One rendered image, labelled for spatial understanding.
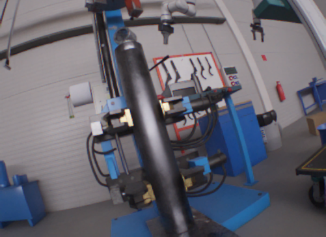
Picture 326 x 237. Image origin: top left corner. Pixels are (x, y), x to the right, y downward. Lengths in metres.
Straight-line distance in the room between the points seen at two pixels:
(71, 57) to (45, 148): 1.82
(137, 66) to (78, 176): 2.45
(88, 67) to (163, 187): 2.90
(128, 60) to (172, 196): 0.90
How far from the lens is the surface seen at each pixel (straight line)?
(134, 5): 1.68
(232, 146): 2.39
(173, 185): 1.07
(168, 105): 1.04
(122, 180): 1.28
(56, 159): 3.29
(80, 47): 3.81
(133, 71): 1.12
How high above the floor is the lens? 0.77
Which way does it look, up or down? 8 degrees up
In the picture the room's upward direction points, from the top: 17 degrees counter-clockwise
